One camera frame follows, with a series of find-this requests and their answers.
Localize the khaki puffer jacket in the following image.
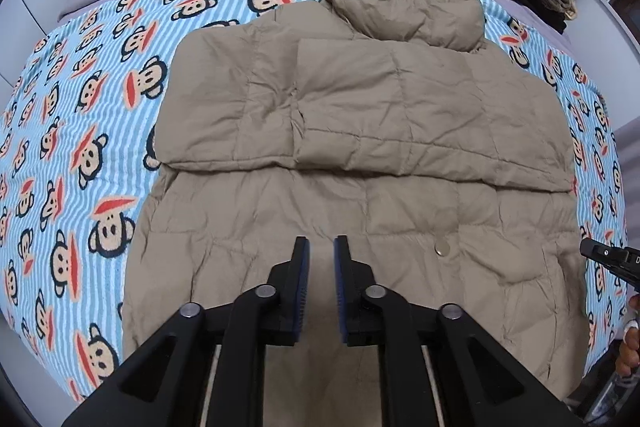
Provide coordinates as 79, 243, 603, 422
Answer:
122, 0, 588, 426

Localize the right hand with painted nails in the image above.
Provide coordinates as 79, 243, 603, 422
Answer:
615, 295, 639, 377

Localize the blue monkey print blanket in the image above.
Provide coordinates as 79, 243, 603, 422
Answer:
1, 0, 627, 402

